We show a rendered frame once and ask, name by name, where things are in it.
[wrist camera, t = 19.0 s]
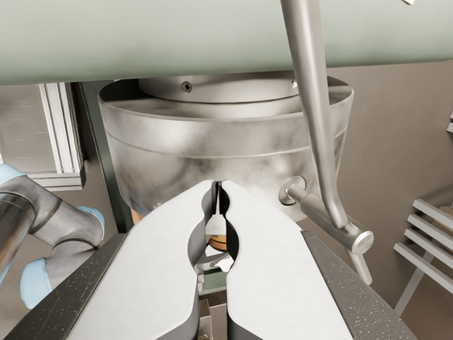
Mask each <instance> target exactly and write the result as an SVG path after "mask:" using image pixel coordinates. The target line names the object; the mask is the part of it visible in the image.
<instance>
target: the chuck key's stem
mask: <svg viewBox="0 0 453 340"><path fill-rule="evenodd" d="M285 193H286V194H287V196H288V197H289V198H292V199H293V200H294V201H295V202H296V203H297V204H299V205H300V209H301V212H302V213H303V214H304V215H306V216H307V217H308V218H310V219H311V220H312V221H313V222H314V223H315V224H317V225H318V226H319V227H321V228H322V229H323V230H324V231H325V232H326V233H328V234H329V235H330V236H332V237H333V238H334V239H335V240H336V241H337V242H339V243H340V244H341V245H343V246H344V247H345V248H346V249H347V250H348V251H350V252H351V253H352V254H354V255H360V254H363V253H365V252H366V251H368V249H369V248H370V247H371V245H372V243H373V240H374V236H373V232H372V231H370V230H369V229H368V228H366V227H364V226H363V225H362V224H360V223H359V222H357V221H356V220H354V219H353V218H351V217H350V216H348V215H347V214H346V216H347V219H348V220H349V222H348V224H347V225H346V226H345V227H343V228H341V229H337V228H335V227H334V226H333V224H332V222H331V220H330V218H329V216H328V213H327V212H326V209H325V207H324V205H323V203H322V200H321V198H320V196H319V195H318V194H316V193H312V194H309V193H307V192H306V191H305V190H303V189H302V188H300V187H299V186H298V185H297V184H296V182H295V183H294V184H292V185H291V186H290V187H289V188H287V189H286V190H285Z"/></svg>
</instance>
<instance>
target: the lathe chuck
mask: <svg viewBox="0 0 453 340"><path fill-rule="evenodd" d="M347 126H348V124H347ZM347 126H346V127H345V128H344V129H343V130H342V131H341V132H340V133H339V134H337V135H335V136H334V137H332V141H333V149H334V164H335V172H336V179H337V176H338V170H339V166H340V160H341V156H342V149H343V146H344V140H345V136H346V130H347ZM104 129H105V128H104ZM105 132H106V135H107V141H108V144H109V150H110V153H111V158H112V162H113V166H114V170H115V175H116V178H117V184H118V187H119V192H120V194H121V196H122V198H123V199H124V201H125V202H126V203H127V205H128V206H129V207H130V208H132V209H133V210H134V211H136V212H137V213H138V214H139V215H142V216H143V217H145V216H146V215H148V214H149V213H151V212H152V211H153V210H154V209H156V208H158V207H159V206H160V205H161V204H164V203H165V202H167V201H169V200H171V199H172V198H174V197H176V196H178V195H179V194H181V193H183V192H185V191H186V190H188V189H190V188H192V187H194V186H195V185H197V184H199V183H200V182H202V181H206V180H209V179H212V180H214V181H222V180H224V179H229V180H231V181H232V182H234V183H236V184H237V185H239V186H241V187H242V188H245V189H246V190H248V191H249V192H251V193H253V194H255V195H256V196H258V197H260V198H261V199H263V200H265V201H266V202H269V203H270V204H272V205H273V206H275V207H276V208H278V209H279V210H281V211H282V212H283V213H284V214H286V215H287V216H288V217H289V218H291V219H292V220H293V221H294V222H297V221H300V220H302V219H304V218H306V217H307V216H306V215H304V214H303V213H302V212H301V209H300V205H299V204H297V203H296V202H294V203H291V204H282V203H281V202H280V201H279V199H278V194H279V191H280V189H281V187H282V185H283V184H284V183H285V182H286V181H287V180H289V179H290V178H292V177H295V176H301V177H302V178H303V179H304V180H305V189H304V190H305V191H306V192H307V193H309V194H312V193H316V194H318V195H320V194H319V191H318V185H317V181H316V177H315V171H314V167H313V161H312V157H311V151H310V147H309V146H308V147H306V148H301V149H297V150H292V151H288V152H280V153H275V154H265V155H258V156H250V157H192V156H183V155H177V154H167V153H162V152H155V151H152V150H146V149H143V148H138V147H136V146H132V145H130V144H127V143H125V142H122V141H120V140H118V139H117V138H115V137H114V136H112V135H110V134H109V133H108V132H107V131H106V129H105ZM205 229H206V234H209V235H226V220H225V219H224V218H223V215H220V214H219V197H218V200H217V207H216V214H215V215H212V218H211V219H210V220H209V221H208V224H207V225H206V227H205Z"/></svg>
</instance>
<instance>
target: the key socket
mask: <svg viewBox="0 0 453 340"><path fill-rule="evenodd" d="M295 182H296V184H297V185H298V186H299V187H300V188H302V189H303V190H304V189H305V180H304V179H303V178H302V177H301V176H295V177H292V178H290V179H289V180H287V181H286V182H285V183H284V184H283V185H282V187H281V189H280V191H279V194H278V199H279V201H280V202H281V203H282V204H291V203H294V202H295V201H294V200H293V199H292V198H289V197H288V196H287V194H286V193H285V190H286V189H287V188H289V187H290V186H291V185H292V184H294V183H295Z"/></svg>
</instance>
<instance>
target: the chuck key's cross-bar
mask: <svg viewBox="0 0 453 340"><path fill-rule="evenodd" d="M280 4H281V8H282V14H283V18H284V24H285V28H286V34H287V38H288V41H289V47H290V51H291V57H292V61H293V67H294V71H295V77H296V81H297V88H298V91H299V97H300V101H301V107H302V111H303V117H304V121H305V127H306V131H307V137H308V141H309V147H310V151H311V157H312V161H313V167H314V171H315V177H316V181H317V185H318V191H319V194H320V198H321V200H322V203H323V205H324V207H325V209H326V212H327V213H328V216H329V218H330V220H331V222H332V224H333V226H334V227H335V228H337V229H341V228H343V227H345V226H346V225H347V224H348V222H349V220H348V219H347V216H346V213H345V211H344V209H343V207H342V204H341V201H340V198H339V197H338V192H337V187H336V172H335V164H334V149H333V141H332V127H331V119H330V104H329V96H328V82H327V74H326V59H325V51H324V37H323V29H322V15H321V6H320V0H280ZM344 249H345V252H346V254H347V256H348V257H349V260H350V262H351V264H352V266H353V268H354V270H355V272H356V273H357V274H358V275H359V276H360V277H361V278H362V280H364V282H366V283H367V284H368V285H370V284H371V282H372V278H371V275H370V273H369V270H368V268H367V265H366V263H365V260H364V258H363V255H362V254H360V255H354V254H352V253H351V252H350V251H348V250H347V249H346V248H345V247H344Z"/></svg>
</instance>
